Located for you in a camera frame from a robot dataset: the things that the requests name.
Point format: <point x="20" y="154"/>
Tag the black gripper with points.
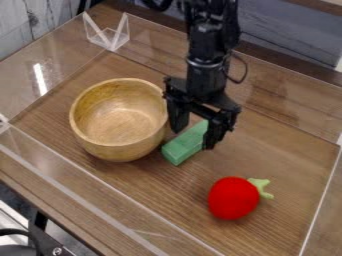
<point x="199" y="94"/>

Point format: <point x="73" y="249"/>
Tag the green rectangular block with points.
<point x="186" y="144"/>

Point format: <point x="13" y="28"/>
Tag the brown wooden bowl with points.
<point x="117" y="119"/>

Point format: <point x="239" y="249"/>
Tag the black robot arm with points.
<point x="211" y="27"/>

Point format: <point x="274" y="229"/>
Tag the red plush strawberry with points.
<point x="234" y="196"/>

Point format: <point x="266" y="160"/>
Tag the clear acrylic corner bracket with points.
<point x="108" y="38"/>

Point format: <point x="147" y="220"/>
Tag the clear acrylic tray wall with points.
<point x="111" y="222"/>

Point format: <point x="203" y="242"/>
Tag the black table leg bracket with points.
<point x="49" y="246"/>

